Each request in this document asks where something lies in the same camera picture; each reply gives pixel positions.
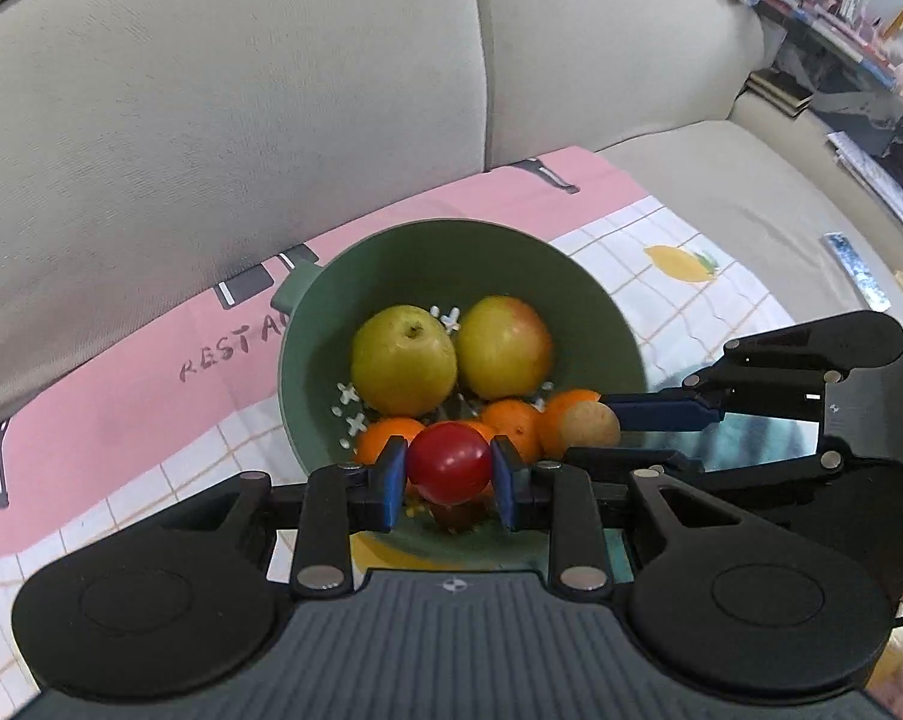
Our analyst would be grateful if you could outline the orange mandarin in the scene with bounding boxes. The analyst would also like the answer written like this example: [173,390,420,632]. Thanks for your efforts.
[481,398,542,465]
[534,386,603,460]
[353,418,425,465]

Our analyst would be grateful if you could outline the orange mandarin front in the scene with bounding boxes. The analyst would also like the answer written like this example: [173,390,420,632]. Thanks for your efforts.
[353,418,425,465]

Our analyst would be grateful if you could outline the brown longan back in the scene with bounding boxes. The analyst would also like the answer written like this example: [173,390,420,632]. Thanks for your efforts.
[559,400,622,450]

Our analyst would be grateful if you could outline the red cherry tomato front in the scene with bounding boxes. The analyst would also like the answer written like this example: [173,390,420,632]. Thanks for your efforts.
[427,500,488,533]

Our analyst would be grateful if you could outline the red cherry tomato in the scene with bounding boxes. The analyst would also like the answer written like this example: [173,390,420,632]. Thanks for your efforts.
[427,500,488,533]
[406,422,492,507]

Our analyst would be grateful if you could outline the red cherry tomato back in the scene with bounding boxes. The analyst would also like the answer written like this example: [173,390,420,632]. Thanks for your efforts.
[406,422,492,507]

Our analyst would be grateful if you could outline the orange mandarin hidden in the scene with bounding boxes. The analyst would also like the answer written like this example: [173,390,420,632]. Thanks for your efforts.
[464,419,495,442]

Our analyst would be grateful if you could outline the teal striped towel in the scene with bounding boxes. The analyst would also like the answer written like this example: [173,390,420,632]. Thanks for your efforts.
[674,415,819,470]

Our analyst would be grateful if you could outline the green colander bowl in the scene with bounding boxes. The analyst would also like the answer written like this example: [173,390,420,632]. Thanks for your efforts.
[271,220,648,571]

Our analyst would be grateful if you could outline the pink checkered picnic cloth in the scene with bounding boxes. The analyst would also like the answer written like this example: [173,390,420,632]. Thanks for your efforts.
[0,148,790,718]

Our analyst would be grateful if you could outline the beige sofa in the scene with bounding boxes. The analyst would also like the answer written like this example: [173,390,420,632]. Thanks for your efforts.
[0,0,903,421]

